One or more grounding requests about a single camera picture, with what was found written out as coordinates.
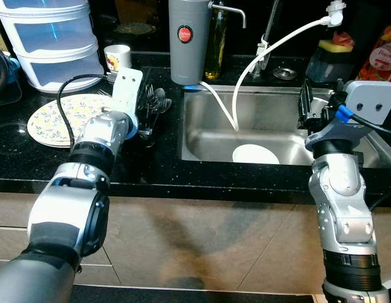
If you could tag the beige cabinet door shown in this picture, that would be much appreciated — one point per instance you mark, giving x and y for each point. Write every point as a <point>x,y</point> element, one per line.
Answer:
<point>214,240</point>

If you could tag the stainless steel sink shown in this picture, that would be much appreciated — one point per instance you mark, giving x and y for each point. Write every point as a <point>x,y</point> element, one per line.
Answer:
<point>258,120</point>

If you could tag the chrome sink faucet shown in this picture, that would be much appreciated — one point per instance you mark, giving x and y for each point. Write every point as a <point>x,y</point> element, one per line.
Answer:
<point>266,38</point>

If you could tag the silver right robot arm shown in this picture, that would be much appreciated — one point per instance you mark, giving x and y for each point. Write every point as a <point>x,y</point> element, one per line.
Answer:
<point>340,189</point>

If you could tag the round steel drain cap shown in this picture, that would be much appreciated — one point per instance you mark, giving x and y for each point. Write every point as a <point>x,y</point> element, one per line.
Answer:
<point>284,73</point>

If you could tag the yellow and pink sponge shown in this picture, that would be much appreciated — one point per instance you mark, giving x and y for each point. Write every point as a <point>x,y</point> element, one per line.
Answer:
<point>334,43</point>

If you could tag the red dish soap bottle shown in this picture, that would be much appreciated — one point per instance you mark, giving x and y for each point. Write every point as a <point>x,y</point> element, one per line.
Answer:
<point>379,60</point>

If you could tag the white printed cup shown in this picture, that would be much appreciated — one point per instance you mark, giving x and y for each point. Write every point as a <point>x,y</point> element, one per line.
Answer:
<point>118,58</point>

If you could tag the black round appliance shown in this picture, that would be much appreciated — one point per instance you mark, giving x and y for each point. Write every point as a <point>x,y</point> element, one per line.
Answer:
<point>3,76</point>

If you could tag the stacked clear plastic container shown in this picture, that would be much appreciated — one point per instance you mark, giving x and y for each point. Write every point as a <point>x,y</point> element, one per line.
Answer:
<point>50,44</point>

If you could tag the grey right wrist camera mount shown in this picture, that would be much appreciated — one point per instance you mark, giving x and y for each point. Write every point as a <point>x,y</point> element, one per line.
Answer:
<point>372,101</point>

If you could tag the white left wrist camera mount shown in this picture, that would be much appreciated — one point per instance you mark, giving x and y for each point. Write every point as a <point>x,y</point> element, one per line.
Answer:
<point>127,91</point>

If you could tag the olive oil glass bottle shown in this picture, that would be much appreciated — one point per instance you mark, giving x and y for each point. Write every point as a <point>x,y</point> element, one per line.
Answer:
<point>215,50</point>

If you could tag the floral print plate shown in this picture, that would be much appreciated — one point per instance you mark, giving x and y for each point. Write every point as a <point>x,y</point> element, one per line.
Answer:
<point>57,120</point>

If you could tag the steel fork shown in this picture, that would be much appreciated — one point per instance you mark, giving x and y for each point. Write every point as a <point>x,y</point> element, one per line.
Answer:
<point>104,92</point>

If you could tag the plain white plate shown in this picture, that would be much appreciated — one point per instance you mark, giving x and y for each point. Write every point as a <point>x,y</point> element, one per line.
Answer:
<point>255,154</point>

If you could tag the round dark metal dish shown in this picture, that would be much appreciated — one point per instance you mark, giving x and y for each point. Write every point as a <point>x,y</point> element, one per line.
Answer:
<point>134,29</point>

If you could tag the chrome filter spout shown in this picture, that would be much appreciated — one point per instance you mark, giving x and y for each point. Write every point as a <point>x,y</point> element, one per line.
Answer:
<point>230,9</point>

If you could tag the grey water filter canister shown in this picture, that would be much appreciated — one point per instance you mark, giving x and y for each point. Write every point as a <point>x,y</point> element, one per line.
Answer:
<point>189,44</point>

